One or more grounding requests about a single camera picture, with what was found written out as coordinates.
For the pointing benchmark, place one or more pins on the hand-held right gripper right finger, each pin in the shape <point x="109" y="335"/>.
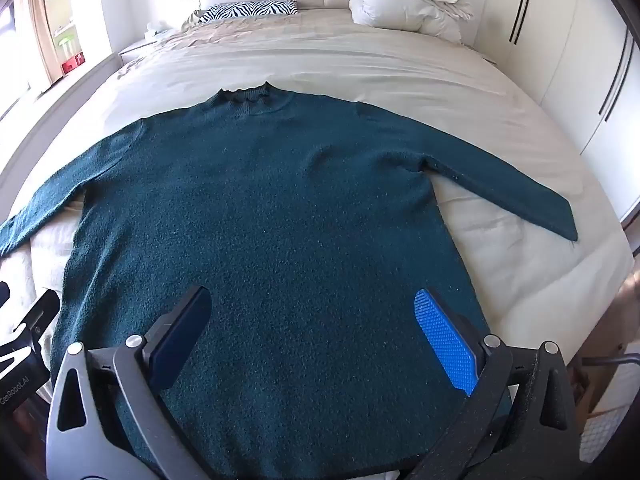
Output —
<point x="445" y="340"/>

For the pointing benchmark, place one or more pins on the grey window ledge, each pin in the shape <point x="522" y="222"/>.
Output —
<point x="60" y="95"/>

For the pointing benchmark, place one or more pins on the bed with cream sheet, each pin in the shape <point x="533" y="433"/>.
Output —
<point x="360" y="65"/>

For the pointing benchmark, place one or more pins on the red box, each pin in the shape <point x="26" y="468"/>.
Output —
<point x="73" y="64"/>

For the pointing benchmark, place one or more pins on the white wardrobe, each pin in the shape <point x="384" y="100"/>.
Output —
<point x="575" y="20"/>

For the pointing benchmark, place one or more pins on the beige crumpled cloth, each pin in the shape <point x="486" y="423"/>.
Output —
<point x="180" y="25"/>

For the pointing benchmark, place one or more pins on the white shelf unit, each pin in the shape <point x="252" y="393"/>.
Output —
<point x="80" y="10"/>

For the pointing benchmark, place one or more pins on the dark teal knit sweater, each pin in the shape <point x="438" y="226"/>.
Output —
<point x="280" y="210"/>

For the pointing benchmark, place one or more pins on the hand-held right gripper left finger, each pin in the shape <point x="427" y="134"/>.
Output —
<point x="182" y="332"/>

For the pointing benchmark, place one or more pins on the white nightstand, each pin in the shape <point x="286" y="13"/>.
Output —
<point x="140" y="42"/>

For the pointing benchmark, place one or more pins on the zebra print pillow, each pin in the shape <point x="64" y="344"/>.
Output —
<point x="250" y="10"/>

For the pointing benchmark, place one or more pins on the white rolled duvet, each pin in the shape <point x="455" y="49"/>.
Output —
<point x="400" y="5"/>

